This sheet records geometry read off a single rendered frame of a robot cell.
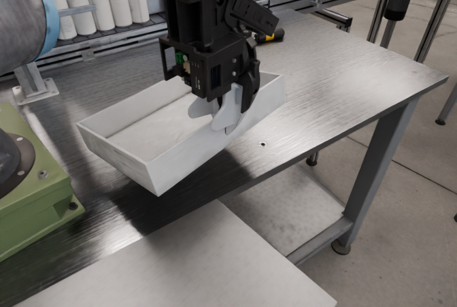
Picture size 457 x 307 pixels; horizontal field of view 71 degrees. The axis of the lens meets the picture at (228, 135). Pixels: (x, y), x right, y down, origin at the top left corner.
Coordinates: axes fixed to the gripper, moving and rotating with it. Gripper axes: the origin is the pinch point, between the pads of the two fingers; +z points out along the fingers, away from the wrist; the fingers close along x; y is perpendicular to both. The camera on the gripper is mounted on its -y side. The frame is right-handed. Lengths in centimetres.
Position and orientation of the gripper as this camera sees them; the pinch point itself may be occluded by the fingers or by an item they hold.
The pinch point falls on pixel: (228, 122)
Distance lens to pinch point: 45.1
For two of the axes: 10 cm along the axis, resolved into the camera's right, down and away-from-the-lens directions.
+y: -6.5, 4.9, -5.8
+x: 7.6, 4.2, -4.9
